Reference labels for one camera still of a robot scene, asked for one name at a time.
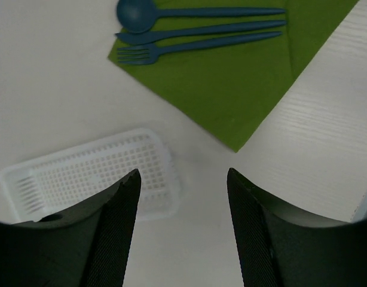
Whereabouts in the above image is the dark blue plastic spoon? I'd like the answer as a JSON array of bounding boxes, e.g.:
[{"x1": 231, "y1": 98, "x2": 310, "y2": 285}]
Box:
[{"x1": 116, "y1": 0, "x2": 286, "y2": 33}]

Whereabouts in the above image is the white slotted cutlery tray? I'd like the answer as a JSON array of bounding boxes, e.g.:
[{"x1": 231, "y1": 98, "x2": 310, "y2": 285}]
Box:
[{"x1": 0, "y1": 128, "x2": 181, "y2": 222}]

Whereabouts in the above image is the green paper napkin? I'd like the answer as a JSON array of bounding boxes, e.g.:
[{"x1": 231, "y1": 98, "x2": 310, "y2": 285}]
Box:
[{"x1": 122, "y1": 0, "x2": 355, "y2": 151}]

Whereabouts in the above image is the dark blue plastic knife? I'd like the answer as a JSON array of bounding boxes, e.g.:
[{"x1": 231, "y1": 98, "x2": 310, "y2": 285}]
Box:
[{"x1": 115, "y1": 20, "x2": 287, "y2": 45}]

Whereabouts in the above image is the dark blue plastic fork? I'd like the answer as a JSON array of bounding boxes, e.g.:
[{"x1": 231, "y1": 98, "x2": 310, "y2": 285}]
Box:
[{"x1": 117, "y1": 31, "x2": 283, "y2": 65}]

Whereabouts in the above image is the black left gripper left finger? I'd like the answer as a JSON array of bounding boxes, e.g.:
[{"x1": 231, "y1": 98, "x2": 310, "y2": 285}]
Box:
[{"x1": 0, "y1": 170, "x2": 141, "y2": 286}]

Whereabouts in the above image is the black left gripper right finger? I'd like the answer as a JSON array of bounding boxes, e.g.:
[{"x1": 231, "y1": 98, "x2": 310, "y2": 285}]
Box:
[{"x1": 227, "y1": 168, "x2": 367, "y2": 286}]

